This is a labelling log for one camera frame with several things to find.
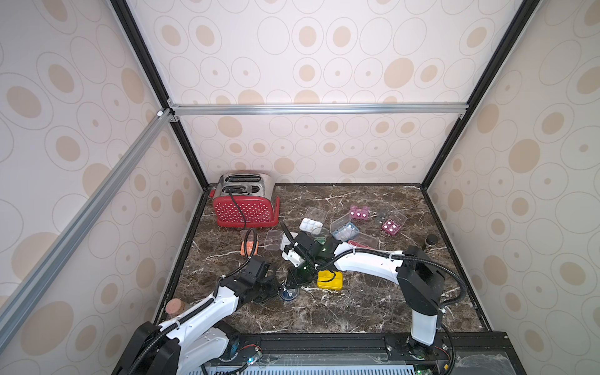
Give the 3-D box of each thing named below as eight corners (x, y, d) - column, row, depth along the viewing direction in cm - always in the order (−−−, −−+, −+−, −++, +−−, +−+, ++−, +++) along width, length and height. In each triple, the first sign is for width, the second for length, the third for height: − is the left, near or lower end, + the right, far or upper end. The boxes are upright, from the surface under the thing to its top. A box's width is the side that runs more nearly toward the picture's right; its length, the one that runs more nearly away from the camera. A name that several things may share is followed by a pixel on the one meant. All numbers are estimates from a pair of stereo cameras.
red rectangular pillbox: (347, 245, 100) (349, 240, 97) (348, 235, 103) (350, 230, 100) (376, 250, 99) (378, 245, 96) (376, 240, 102) (378, 235, 99)
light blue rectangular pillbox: (342, 246, 100) (343, 243, 98) (332, 235, 103) (333, 232, 101) (359, 234, 103) (360, 231, 101) (349, 224, 107) (350, 221, 105)
